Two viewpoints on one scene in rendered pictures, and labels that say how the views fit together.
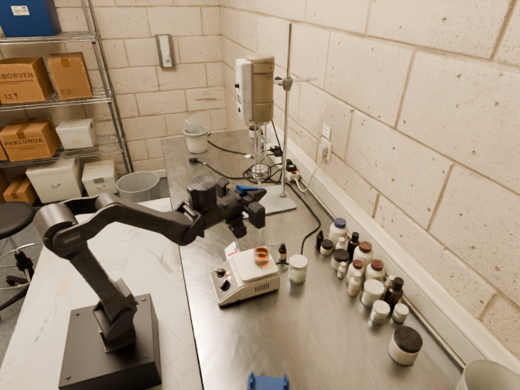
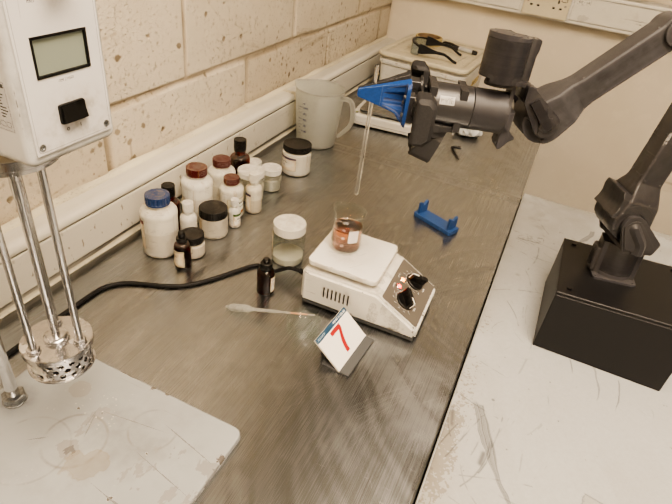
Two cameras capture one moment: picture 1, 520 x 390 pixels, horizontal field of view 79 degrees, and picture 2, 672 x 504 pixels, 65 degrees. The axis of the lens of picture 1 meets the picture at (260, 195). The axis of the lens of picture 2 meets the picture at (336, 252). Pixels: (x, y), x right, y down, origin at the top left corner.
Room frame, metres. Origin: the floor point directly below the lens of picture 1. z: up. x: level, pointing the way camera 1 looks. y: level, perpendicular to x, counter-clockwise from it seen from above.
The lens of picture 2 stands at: (1.29, 0.44, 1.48)
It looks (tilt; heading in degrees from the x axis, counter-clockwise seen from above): 35 degrees down; 219
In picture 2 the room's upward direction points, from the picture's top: 8 degrees clockwise
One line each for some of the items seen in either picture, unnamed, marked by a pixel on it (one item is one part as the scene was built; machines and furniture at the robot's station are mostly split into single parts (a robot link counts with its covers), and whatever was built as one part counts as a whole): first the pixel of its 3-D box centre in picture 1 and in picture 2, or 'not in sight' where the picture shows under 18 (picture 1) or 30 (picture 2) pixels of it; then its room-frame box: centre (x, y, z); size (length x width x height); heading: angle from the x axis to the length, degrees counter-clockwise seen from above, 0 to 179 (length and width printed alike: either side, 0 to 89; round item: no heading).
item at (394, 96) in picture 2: (251, 191); (382, 99); (0.71, 0.02, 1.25); 0.07 x 0.04 x 0.06; 128
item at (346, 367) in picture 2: (230, 253); (345, 340); (0.82, 0.10, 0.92); 0.09 x 0.06 x 0.04; 15
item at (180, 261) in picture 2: (319, 237); (182, 248); (0.88, -0.22, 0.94); 0.03 x 0.03 x 0.07
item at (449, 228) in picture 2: (268, 381); (437, 216); (0.38, -0.02, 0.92); 0.10 x 0.03 x 0.04; 85
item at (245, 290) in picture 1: (247, 275); (365, 280); (0.70, 0.04, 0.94); 0.22 x 0.13 x 0.08; 110
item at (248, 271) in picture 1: (254, 263); (354, 254); (0.71, 0.02, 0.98); 0.12 x 0.12 x 0.01; 20
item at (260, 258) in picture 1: (261, 253); (346, 227); (0.71, -0.01, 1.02); 0.06 x 0.05 x 0.08; 92
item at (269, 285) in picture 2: (282, 251); (265, 274); (0.82, -0.08, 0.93); 0.03 x 0.03 x 0.07
